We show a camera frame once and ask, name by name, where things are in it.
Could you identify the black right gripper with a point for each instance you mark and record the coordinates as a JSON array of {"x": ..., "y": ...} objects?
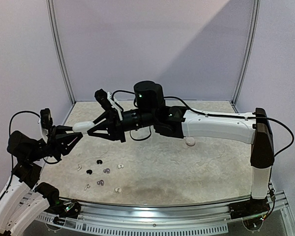
[{"x": 118, "y": 125}]

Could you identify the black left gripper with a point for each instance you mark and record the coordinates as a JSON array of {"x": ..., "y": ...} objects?
[{"x": 55, "y": 146}]

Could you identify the white oval charging case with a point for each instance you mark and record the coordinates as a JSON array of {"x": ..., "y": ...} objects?
[{"x": 83, "y": 127}]

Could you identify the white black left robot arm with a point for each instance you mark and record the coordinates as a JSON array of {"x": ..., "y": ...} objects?
[{"x": 24, "y": 198}]

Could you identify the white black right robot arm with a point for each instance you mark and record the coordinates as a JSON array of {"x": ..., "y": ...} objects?
[{"x": 183, "y": 121}]

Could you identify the round white pink case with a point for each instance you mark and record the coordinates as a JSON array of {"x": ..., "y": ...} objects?
[{"x": 190, "y": 141}]

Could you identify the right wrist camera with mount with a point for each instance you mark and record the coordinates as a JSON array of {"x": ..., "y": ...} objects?
[{"x": 107, "y": 102}]

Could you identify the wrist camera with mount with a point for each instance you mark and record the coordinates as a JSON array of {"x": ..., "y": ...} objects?
[
  {"x": 46, "y": 123},
  {"x": 107, "y": 102}
]

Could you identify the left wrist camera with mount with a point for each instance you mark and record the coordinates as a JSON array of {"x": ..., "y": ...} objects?
[{"x": 46, "y": 123}]

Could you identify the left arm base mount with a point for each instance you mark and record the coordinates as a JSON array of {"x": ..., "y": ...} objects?
[{"x": 66, "y": 209}]

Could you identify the aluminium left frame post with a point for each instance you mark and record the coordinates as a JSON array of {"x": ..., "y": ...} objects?
[{"x": 59, "y": 52}]

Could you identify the aluminium front rail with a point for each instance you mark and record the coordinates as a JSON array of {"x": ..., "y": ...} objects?
[{"x": 121, "y": 216}]

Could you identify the white slotted cable duct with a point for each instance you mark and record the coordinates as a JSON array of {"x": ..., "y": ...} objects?
[{"x": 109, "y": 227}]

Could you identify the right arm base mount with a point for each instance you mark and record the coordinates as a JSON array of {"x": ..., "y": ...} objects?
[{"x": 248, "y": 207}]

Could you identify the aluminium corner frame post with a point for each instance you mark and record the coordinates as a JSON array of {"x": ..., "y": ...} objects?
[{"x": 247, "y": 51}]

